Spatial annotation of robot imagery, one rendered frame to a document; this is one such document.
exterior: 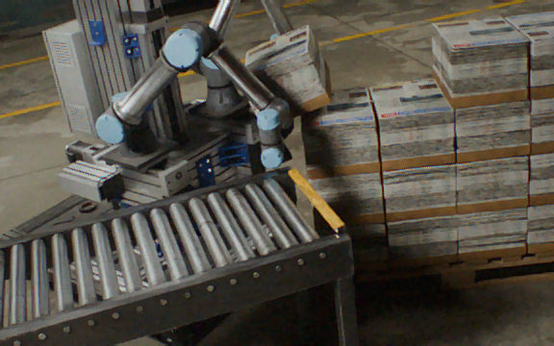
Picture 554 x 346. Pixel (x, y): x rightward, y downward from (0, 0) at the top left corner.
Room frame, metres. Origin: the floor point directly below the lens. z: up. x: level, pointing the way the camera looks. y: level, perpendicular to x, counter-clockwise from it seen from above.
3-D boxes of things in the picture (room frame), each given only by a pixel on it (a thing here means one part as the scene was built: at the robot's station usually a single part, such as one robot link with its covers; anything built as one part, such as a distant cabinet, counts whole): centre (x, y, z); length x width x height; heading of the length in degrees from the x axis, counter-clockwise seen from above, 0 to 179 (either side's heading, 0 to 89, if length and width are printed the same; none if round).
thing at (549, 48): (2.60, -1.13, 0.95); 0.38 x 0.29 x 0.23; 176
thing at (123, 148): (2.54, 0.51, 0.87); 0.15 x 0.15 x 0.10
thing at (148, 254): (1.84, 0.42, 0.77); 0.47 x 0.05 x 0.05; 14
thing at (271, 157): (2.27, 0.00, 0.84); 0.11 x 0.08 x 0.09; 173
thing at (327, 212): (1.96, -0.11, 0.81); 0.43 x 0.03 x 0.02; 14
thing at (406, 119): (2.63, -0.71, 0.42); 1.17 x 0.39 x 0.83; 85
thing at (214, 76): (2.92, 0.19, 0.98); 0.13 x 0.12 x 0.14; 28
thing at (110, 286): (1.81, 0.54, 0.77); 0.47 x 0.05 x 0.05; 14
